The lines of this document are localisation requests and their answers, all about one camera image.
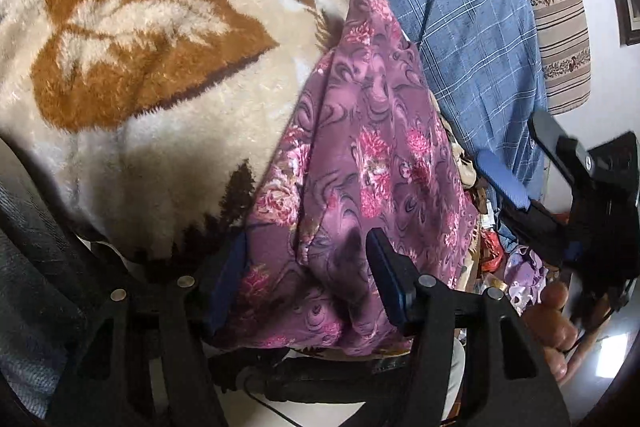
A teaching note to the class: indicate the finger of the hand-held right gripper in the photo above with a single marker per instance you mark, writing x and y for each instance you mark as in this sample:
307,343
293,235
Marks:
502,179
552,132

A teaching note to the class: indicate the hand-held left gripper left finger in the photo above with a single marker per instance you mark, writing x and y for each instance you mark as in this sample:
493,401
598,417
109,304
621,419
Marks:
225,292

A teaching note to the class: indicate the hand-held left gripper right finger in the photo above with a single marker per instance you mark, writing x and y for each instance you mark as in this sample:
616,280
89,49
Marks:
392,292

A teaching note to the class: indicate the purple floral long-sleeved shirt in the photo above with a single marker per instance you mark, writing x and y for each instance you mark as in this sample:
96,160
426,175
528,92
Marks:
375,132

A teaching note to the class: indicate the pile of lilac clothes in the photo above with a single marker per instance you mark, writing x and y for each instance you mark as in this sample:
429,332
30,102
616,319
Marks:
525,272

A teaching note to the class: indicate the person's right hand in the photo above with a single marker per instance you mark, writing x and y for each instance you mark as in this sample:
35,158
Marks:
550,332

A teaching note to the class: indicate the red plastic bag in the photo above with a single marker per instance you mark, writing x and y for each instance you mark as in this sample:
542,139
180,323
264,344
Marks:
492,252

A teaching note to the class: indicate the striped floral cushion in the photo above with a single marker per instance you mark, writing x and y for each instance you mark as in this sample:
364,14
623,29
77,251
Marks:
555,7

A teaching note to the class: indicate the blue checked shirt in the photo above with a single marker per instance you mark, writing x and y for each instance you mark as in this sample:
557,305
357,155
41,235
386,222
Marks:
450,32

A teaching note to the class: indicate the person's grey jeans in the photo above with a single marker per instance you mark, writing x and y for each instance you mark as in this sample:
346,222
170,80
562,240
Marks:
30,297

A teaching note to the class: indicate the beige leaf-print blanket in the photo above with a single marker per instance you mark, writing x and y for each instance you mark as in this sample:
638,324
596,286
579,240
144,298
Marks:
150,107

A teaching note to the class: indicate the dark framed wall picture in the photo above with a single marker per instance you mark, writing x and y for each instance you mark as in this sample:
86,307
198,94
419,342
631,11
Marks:
631,17

